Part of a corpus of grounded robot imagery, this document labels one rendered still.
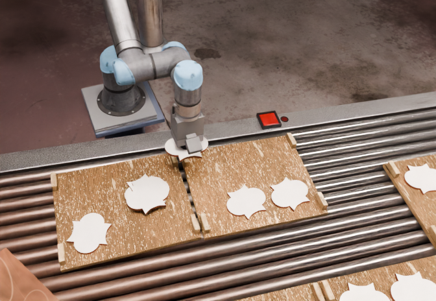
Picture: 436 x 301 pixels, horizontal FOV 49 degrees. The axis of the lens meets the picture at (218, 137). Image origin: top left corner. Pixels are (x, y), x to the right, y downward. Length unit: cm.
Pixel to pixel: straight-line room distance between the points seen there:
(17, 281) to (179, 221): 48
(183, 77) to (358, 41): 292
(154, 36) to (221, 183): 57
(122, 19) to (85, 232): 63
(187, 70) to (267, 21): 284
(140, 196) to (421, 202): 92
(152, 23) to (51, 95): 177
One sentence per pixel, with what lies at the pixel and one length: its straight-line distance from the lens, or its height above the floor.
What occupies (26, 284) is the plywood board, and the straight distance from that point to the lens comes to 133.
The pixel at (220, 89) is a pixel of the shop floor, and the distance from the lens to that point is 332.
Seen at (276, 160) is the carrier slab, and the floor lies 94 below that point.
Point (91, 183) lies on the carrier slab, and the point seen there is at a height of 94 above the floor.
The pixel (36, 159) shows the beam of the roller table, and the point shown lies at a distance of 173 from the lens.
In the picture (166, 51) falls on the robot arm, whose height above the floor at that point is 136.
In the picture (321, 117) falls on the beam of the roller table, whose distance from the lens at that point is 190.
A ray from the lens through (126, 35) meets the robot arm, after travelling 138.
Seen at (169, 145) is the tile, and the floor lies 108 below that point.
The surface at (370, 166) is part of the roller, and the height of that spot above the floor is 92.
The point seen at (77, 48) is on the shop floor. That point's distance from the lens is 372.
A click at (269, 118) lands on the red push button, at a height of 93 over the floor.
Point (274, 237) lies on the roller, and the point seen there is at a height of 92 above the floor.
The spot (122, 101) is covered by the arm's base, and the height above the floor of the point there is 94.
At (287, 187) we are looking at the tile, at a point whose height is 95.
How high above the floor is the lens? 218
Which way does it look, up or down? 47 degrees down
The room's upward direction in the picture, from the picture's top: 6 degrees clockwise
